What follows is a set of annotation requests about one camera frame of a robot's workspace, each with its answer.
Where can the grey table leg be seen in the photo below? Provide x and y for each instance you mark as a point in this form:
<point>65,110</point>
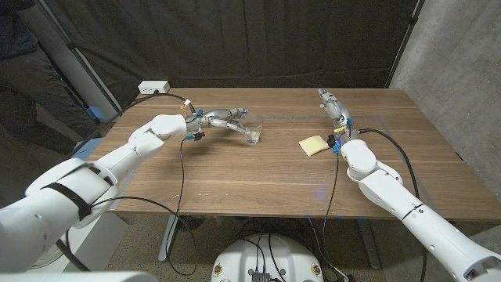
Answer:
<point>368,246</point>

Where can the black backdrop stand pole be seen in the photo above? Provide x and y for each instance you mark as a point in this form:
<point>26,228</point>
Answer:
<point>72,46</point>
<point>411,21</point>

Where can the person in dark clothes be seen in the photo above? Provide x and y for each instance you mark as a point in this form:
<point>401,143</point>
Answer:
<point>23,78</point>

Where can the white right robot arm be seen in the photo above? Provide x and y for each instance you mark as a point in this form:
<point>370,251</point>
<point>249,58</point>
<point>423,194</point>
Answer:
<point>391,192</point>

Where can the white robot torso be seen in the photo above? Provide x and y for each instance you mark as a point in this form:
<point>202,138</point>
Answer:
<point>270,254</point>

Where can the white power strip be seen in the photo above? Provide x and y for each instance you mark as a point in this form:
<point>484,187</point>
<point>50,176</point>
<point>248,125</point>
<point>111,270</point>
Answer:
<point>153,87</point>

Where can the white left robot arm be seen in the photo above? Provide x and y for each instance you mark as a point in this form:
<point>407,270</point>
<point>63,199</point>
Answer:
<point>117,156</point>

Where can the clear glass cup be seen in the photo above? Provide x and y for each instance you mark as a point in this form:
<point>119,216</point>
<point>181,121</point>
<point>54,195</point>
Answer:
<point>252,135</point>

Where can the black backdrop curtain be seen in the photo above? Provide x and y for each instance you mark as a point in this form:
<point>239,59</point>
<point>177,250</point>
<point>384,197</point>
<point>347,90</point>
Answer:
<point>235,39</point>

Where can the pale yellow sponge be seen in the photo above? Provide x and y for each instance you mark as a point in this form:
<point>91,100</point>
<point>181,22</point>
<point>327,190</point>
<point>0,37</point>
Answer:
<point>313,145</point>

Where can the white table leg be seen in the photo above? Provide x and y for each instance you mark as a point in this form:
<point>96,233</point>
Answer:
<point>166,239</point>

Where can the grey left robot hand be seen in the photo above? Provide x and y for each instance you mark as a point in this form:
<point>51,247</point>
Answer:
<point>219,116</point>

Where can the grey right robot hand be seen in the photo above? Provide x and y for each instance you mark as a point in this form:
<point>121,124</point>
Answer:
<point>337,111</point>

